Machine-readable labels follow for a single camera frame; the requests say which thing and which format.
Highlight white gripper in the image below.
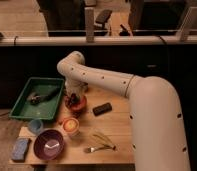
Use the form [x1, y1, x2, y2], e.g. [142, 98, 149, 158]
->
[65, 80, 88, 98]

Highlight dark purple grapes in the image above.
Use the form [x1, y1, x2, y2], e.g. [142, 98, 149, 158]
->
[70, 94, 79, 104]

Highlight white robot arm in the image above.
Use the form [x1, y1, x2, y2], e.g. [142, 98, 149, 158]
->
[57, 51, 191, 171]

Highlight red bowl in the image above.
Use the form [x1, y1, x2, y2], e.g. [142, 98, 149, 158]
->
[64, 96, 87, 113]

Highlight purple bowl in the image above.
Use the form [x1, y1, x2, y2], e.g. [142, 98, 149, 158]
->
[33, 129, 65, 161]

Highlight green plastic tray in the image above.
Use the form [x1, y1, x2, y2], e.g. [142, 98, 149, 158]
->
[9, 77, 64, 121]

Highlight dark brush in tray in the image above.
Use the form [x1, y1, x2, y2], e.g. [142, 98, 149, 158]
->
[27, 88, 60, 105]

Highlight orange cup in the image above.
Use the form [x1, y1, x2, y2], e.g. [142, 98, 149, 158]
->
[62, 117, 79, 136]

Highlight black rectangular block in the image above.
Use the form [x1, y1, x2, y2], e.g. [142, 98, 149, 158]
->
[92, 103, 112, 116]

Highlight small blue cup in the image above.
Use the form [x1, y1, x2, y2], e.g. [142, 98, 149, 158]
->
[28, 119, 43, 135]

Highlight yellow tongs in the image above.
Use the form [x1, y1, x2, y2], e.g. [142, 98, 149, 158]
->
[91, 132, 116, 150]

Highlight silver fork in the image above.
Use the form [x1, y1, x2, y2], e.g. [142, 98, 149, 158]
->
[83, 145, 116, 153]

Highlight black office chair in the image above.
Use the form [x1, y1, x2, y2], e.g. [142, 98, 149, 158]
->
[95, 9, 112, 30]

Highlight blue sponge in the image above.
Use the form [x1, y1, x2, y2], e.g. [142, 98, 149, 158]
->
[11, 138, 30, 161]

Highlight white horizontal rail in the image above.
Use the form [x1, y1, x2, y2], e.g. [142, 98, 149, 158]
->
[0, 35, 197, 46]

